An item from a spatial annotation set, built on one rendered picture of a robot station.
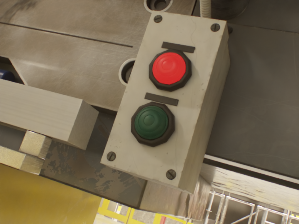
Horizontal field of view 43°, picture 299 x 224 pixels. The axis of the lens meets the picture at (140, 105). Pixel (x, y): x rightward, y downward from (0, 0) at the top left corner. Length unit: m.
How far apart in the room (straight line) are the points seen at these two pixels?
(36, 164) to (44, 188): 0.45
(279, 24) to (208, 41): 0.16
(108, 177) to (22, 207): 0.34
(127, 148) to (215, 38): 0.12
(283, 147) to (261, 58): 0.10
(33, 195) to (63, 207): 0.15
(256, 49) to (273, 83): 0.04
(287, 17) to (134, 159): 0.26
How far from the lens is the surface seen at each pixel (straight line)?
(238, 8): 0.47
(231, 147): 0.40
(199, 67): 0.33
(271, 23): 0.48
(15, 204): 0.78
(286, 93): 0.41
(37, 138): 0.41
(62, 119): 0.40
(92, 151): 0.51
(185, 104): 0.32
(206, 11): 0.41
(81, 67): 0.51
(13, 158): 0.39
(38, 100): 0.42
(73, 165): 0.52
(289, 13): 0.49
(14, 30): 0.60
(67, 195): 0.95
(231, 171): 0.62
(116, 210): 7.48
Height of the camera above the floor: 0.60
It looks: 12 degrees up
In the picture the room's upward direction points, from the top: 18 degrees clockwise
